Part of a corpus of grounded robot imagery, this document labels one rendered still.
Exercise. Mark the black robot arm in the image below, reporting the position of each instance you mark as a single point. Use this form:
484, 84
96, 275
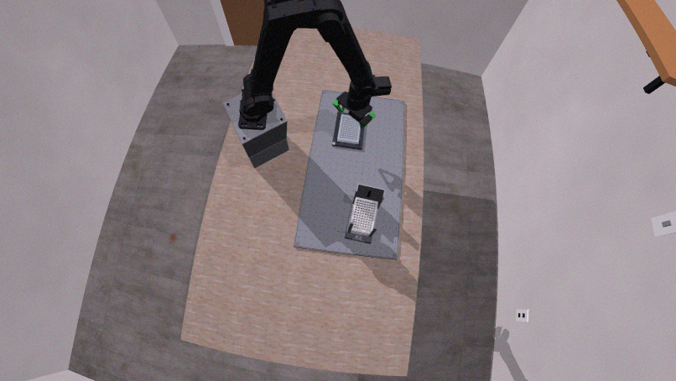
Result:
283, 18

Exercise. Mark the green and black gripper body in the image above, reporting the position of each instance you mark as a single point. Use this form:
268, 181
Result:
355, 108

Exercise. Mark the translucent white well plate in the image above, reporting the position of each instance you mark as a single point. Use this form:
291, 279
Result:
346, 136

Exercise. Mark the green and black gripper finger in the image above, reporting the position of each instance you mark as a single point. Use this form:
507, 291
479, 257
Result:
335, 103
371, 114

